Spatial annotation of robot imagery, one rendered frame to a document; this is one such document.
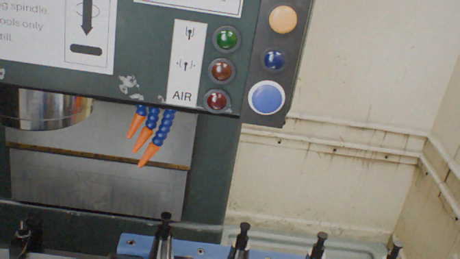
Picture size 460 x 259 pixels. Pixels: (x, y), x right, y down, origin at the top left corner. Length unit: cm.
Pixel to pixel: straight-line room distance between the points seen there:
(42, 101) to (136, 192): 71
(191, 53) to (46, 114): 28
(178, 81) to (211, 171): 86
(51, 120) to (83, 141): 59
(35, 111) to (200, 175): 73
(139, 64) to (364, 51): 119
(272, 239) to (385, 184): 44
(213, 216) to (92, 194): 33
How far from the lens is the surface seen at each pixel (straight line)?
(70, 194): 140
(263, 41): 48
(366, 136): 175
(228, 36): 48
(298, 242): 190
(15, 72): 54
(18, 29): 52
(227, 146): 130
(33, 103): 70
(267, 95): 50
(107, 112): 125
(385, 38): 163
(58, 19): 50
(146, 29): 49
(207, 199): 139
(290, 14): 47
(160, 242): 72
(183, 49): 49
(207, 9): 48
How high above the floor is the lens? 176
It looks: 27 degrees down
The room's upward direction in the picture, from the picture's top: 10 degrees clockwise
